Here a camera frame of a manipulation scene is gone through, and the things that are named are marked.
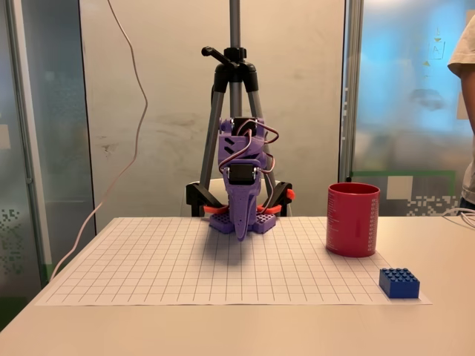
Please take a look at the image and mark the black clamp with orange handle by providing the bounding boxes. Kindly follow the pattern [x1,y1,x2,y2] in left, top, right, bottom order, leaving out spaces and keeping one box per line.
[185,181,229,218]
[258,180,297,218]

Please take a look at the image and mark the grey and black tripod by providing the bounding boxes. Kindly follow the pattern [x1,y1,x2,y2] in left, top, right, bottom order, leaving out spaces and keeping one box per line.
[200,0,278,218]

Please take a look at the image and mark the white grid paper sheet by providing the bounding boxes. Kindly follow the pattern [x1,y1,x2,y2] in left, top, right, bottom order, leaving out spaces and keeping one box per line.
[35,217,433,307]

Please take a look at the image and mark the red cup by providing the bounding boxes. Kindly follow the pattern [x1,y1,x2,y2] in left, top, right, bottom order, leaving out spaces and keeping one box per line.
[326,182,381,259]

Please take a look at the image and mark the pale pink hanging cable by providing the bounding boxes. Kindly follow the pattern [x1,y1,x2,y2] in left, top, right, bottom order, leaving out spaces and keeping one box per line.
[50,0,149,281]

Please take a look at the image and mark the white cables on table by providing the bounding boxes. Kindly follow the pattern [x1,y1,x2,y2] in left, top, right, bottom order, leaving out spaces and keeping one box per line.
[441,207,475,229]

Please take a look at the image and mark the person in beige shirt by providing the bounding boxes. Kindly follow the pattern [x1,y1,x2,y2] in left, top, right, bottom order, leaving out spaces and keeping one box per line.
[447,14,475,211]

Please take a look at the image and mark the grey metal frame post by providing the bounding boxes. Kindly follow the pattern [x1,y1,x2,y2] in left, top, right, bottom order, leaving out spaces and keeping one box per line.
[338,0,365,182]
[4,0,53,285]

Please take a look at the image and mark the blue toy brick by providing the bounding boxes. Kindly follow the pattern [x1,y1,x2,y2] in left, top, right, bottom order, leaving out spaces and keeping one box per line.
[379,267,421,300]

